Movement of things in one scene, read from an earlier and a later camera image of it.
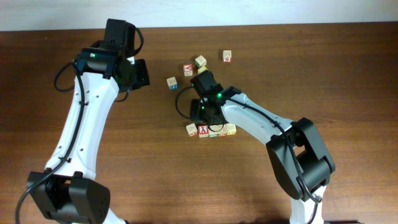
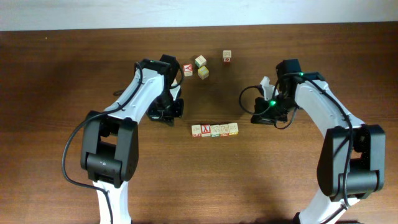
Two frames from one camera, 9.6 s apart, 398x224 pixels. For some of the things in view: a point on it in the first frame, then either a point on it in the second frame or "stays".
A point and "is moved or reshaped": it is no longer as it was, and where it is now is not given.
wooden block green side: x=201 y=61 stays
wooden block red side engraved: x=223 y=132 stays
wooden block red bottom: x=191 y=129 is moved or reshaped
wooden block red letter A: x=188 y=70 stays
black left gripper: x=144 y=79 to x=169 y=118
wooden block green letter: x=214 y=128 stays
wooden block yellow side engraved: x=231 y=129 stays
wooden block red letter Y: x=203 y=130 is moved or reshaped
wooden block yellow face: x=202 y=69 stays
